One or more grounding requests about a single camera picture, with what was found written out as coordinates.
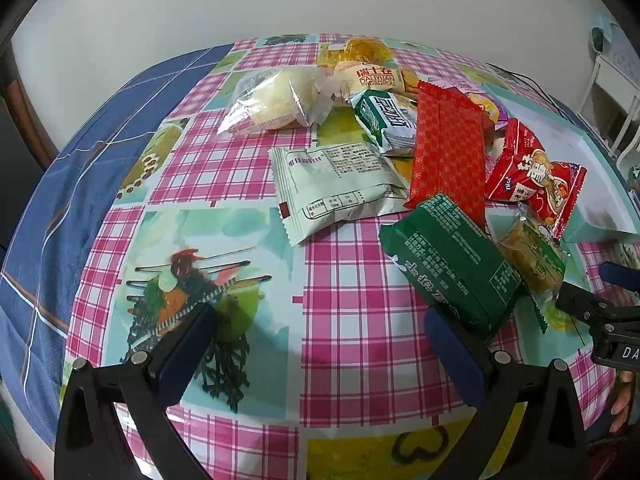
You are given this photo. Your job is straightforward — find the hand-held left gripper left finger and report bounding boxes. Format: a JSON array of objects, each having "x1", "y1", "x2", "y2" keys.
[{"x1": 54, "y1": 302, "x2": 218, "y2": 480}]

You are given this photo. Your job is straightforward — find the white desk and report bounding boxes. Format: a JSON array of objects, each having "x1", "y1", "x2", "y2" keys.
[{"x1": 577, "y1": 54, "x2": 640, "y2": 161}]

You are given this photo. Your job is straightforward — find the dark green snack packet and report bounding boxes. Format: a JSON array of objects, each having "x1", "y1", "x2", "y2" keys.
[{"x1": 379, "y1": 192, "x2": 526, "y2": 343}]

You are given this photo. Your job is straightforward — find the small green-trimmed cake packet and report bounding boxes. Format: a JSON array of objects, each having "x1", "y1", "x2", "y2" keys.
[{"x1": 492, "y1": 207, "x2": 568, "y2": 333}]

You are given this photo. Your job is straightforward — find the white box with teal rim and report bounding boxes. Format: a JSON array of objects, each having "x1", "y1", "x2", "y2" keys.
[{"x1": 487, "y1": 92, "x2": 640, "y2": 243}]

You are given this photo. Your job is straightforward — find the yellow translucent snack packet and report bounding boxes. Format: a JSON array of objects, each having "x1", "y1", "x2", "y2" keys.
[{"x1": 320, "y1": 37, "x2": 401, "y2": 68}]

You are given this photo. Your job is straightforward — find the pink checked picture tablecloth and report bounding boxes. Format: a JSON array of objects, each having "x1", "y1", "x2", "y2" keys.
[{"x1": 60, "y1": 35, "x2": 640, "y2": 480}]

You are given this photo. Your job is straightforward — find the clear bread packet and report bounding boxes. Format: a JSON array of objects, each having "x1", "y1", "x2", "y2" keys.
[{"x1": 218, "y1": 65, "x2": 333, "y2": 136}]

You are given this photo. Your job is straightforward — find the red cartoon snack packet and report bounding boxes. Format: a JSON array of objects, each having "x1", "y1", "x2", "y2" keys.
[{"x1": 484, "y1": 117, "x2": 588, "y2": 238}]

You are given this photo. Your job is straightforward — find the red patterned snack packet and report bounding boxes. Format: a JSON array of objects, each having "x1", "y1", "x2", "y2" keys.
[{"x1": 404, "y1": 81, "x2": 493, "y2": 233}]

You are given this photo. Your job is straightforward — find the cream roll cake packet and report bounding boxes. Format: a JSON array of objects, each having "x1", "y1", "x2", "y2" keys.
[{"x1": 332, "y1": 60, "x2": 421, "y2": 103}]

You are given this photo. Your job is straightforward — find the green and white snack packet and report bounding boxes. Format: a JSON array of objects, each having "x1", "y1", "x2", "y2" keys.
[{"x1": 351, "y1": 89, "x2": 418, "y2": 157}]

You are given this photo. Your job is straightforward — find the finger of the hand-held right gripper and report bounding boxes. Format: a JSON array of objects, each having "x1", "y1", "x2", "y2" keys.
[
  {"x1": 556, "y1": 282, "x2": 613, "y2": 346},
  {"x1": 599, "y1": 261, "x2": 640, "y2": 307}
]

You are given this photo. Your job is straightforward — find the pale green snack packet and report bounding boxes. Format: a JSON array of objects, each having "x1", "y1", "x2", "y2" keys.
[{"x1": 267, "y1": 142, "x2": 410, "y2": 247}]

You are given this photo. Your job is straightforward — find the person's right hand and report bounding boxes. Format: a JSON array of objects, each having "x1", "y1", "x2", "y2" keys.
[{"x1": 610, "y1": 370, "x2": 640, "y2": 433}]

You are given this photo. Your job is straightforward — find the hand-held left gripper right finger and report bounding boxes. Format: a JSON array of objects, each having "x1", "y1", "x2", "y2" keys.
[{"x1": 424, "y1": 305, "x2": 588, "y2": 480}]

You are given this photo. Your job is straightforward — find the brown wooden bed frame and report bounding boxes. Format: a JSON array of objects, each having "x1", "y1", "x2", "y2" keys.
[{"x1": 0, "y1": 40, "x2": 58, "y2": 171}]

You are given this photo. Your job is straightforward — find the blue checked bed sheet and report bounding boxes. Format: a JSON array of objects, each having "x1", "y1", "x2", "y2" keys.
[{"x1": 0, "y1": 44, "x2": 633, "y2": 466}]

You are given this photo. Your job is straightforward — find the pale teal object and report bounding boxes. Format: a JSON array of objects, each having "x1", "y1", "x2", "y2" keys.
[{"x1": 589, "y1": 12, "x2": 623, "y2": 57}]

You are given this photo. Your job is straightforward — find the purple and yellow snack packet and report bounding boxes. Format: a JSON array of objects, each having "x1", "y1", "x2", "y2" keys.
[{"x1": 465, "y1": 90, "x2": 511, "y2": 133}]

